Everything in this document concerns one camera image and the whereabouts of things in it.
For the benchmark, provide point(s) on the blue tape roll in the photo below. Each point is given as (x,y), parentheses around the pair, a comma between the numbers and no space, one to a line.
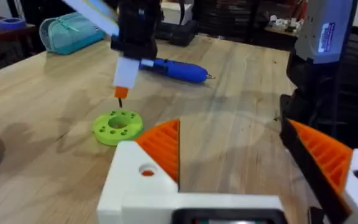
(11,24)

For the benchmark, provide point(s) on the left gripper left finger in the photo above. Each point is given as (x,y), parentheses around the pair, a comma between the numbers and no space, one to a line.
(129,174)

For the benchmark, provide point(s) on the black case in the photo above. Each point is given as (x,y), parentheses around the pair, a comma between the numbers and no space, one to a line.
(179,34)

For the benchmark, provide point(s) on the dark side table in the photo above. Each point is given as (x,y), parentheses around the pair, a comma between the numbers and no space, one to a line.
(5,46)

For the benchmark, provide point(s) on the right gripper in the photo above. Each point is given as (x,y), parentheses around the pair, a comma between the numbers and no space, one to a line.
(137,28)

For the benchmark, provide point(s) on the white box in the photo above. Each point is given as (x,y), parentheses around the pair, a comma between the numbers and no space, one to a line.
(172,12)

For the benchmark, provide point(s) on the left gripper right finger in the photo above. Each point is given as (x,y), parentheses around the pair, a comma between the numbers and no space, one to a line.
(331,161)

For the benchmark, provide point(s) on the teal zip bag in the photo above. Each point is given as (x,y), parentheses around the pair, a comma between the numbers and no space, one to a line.
(70,34)

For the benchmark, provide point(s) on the blue electric screwdriver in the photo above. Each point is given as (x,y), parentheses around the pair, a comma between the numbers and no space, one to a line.
(179,70)

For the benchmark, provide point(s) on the small black screw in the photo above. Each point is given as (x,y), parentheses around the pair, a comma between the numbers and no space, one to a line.
(120,102)

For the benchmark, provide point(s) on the green disc with holes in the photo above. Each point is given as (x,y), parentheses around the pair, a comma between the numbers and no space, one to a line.
(104,130)

